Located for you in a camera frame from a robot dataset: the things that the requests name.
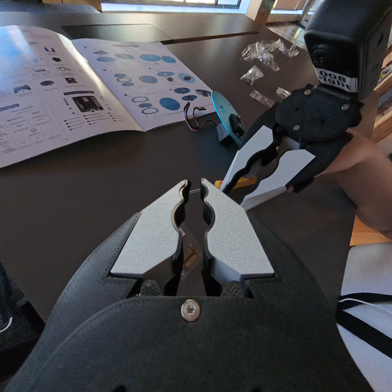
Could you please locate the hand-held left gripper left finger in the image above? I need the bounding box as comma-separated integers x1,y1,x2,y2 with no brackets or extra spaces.
110,179,192,296

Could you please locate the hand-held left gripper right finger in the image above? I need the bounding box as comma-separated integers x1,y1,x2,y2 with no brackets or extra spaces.
200,178,275,297

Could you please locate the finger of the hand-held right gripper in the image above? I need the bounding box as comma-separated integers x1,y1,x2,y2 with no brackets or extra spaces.
219,125,279,194
240,149,316,212

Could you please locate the yellow-handled screwdriver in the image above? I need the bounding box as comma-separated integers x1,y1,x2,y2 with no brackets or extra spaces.
189,176,258,194

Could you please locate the clear bag of brass standoffs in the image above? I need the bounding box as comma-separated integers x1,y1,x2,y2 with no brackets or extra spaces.
178,222,203,281

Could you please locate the dark grey desk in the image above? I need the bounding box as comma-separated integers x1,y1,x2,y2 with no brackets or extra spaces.
0,2,359,324

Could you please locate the person's right hand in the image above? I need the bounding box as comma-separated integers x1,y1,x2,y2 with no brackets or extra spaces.
318,129,378,212

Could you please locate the black servo motor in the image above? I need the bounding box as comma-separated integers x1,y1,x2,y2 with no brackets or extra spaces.
215,113,246,148

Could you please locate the teal round plate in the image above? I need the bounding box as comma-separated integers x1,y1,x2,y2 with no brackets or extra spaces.
211,90,247,147

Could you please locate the clear bag of black screws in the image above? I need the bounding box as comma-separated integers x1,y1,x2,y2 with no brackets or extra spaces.
240,65,265,86

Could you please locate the crumpled clear plastic bag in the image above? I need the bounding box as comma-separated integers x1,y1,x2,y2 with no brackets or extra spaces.
266,38,299,57
242,41,281,71

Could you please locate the person's white shirt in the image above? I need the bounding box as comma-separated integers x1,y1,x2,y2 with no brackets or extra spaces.
335,242,392,392

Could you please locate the open instruction booklet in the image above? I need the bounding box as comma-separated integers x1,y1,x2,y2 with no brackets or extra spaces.
0,25,215,169

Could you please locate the servo wire cable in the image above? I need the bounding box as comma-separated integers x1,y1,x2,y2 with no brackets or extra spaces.
183,102,219,132

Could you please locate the wooden shelving frame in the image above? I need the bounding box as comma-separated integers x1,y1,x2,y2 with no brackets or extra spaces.
372,43,392,144

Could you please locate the large window wall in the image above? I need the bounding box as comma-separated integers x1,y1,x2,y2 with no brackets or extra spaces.
101,0,310,15

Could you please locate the black lanyard strap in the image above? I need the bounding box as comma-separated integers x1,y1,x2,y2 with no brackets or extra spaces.
336,292,392,359

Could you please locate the black desk cable flap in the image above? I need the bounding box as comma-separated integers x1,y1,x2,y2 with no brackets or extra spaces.
60,23,259,43

